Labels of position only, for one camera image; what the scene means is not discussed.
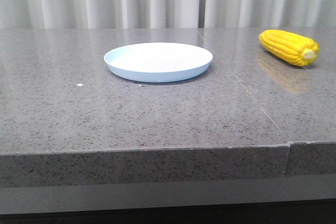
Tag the light blue round plate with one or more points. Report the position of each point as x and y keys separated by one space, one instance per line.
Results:
x=158 y=62

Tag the yellow corn cob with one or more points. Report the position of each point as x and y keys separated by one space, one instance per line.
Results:
x=295 y=49

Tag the grey pleated curtain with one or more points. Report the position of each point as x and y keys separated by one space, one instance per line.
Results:
x=128 y=14

